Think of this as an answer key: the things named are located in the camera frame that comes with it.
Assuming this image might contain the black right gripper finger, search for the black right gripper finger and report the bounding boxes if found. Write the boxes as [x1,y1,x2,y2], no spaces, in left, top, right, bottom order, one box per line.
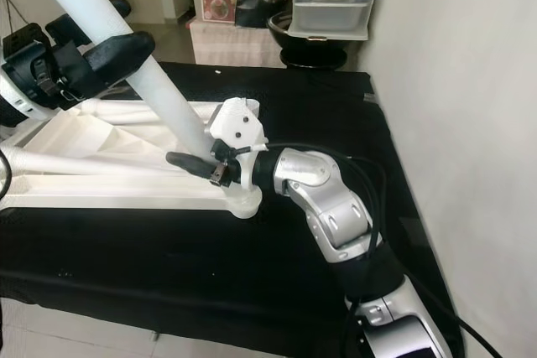
[166,151,219,182]

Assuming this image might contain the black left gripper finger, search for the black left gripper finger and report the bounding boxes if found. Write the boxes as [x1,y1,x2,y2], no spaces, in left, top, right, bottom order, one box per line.
[80,31,158,96]
[46,0,133,50]

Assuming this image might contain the white lace covered stand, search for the white lace covered stand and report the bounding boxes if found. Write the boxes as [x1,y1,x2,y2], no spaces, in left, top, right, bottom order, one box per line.
[189,21,290,70]

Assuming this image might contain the clear plastic storage container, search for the clear plastic storage container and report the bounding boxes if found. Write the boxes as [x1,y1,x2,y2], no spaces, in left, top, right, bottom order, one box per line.
[289,0,378,40]

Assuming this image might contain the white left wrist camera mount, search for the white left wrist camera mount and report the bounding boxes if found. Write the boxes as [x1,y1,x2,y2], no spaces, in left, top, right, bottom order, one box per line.
[0,81,53,122]

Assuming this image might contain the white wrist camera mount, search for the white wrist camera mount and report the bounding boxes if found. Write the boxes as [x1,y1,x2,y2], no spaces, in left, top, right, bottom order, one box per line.
[208,98,268,189]
[0,81,53,122]

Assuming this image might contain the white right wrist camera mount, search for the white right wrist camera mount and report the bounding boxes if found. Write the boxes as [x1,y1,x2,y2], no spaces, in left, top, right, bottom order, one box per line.
[208,98,268,189]

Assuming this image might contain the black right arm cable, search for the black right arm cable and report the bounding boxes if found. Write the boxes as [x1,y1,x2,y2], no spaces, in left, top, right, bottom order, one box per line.
[264,142,504,358]

